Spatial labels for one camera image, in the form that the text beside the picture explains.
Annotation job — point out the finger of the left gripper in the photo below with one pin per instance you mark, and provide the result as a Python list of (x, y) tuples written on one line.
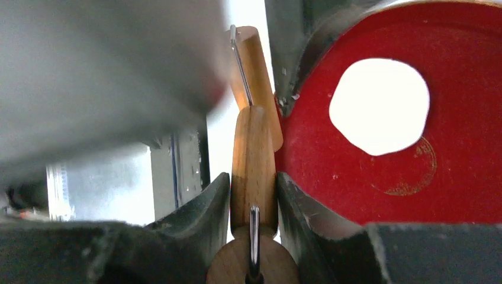
[(300, 33)]

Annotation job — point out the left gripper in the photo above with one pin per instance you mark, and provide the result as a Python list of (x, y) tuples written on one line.
[(83, 76)]

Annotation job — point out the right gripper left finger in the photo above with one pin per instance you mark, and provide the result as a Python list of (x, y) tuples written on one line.
[(178, 248)]

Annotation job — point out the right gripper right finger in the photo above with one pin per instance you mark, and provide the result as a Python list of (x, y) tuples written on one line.
[(331, 249)]

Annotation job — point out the wooden dough roller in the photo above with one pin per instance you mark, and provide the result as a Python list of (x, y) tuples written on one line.
[(253, 255)]

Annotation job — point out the round red plate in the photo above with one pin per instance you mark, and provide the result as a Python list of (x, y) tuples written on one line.
[(453, 173)]

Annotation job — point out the white dough ball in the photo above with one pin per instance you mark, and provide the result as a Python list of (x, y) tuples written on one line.
[(380, 105)]

